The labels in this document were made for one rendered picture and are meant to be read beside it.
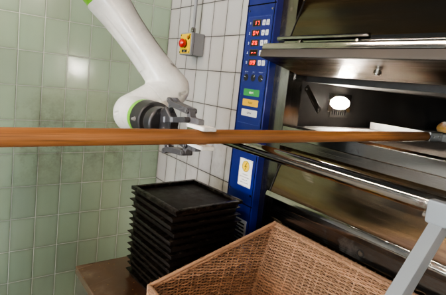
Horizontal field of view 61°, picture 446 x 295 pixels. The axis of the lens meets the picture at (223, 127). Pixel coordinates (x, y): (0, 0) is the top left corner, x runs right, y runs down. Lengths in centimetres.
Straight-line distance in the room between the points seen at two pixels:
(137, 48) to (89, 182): 105
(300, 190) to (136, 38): 69
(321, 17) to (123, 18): 61
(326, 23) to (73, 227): 150
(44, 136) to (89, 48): 130
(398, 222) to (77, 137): 81
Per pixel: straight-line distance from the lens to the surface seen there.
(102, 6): 112
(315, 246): 125
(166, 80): 107
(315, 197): 125
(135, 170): 208
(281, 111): 135
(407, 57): 93
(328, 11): 129
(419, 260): 62
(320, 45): 108
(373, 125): 170
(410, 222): 110
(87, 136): 66
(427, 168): 106
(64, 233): 206
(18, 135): 64
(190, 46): 174
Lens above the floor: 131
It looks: 7 degrees down
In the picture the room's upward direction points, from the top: 6 degrees clockwise
